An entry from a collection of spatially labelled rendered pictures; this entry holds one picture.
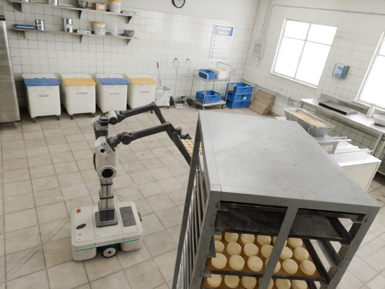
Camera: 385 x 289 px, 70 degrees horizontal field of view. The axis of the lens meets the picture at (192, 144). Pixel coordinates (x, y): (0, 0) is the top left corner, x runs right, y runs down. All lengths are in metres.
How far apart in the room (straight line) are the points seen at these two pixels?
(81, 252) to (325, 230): 2.25
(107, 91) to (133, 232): 3.59
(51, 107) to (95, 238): 3.44
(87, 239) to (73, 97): 3.46
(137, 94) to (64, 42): 1.67
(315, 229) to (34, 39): 5.69
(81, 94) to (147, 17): 2.22
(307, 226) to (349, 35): 5.83
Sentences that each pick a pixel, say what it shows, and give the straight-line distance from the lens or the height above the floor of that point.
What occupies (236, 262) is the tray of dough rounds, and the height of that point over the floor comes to 1.51.
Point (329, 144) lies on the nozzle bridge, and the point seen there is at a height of 1.15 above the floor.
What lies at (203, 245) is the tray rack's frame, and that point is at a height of 1.62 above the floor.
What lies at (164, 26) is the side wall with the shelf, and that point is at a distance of 6.72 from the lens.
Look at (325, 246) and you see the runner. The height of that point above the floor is 1.58.
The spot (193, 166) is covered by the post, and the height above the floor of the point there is 1.52.
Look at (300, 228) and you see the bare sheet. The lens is 0.96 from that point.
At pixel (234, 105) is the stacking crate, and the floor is 0.10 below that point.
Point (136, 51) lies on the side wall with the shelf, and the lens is 6.53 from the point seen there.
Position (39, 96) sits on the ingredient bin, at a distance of 5.60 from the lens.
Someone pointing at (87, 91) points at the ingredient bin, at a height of 0.57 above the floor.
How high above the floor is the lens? 2.23
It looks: 26 degrees down
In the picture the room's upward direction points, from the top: 9 degrees clockwise
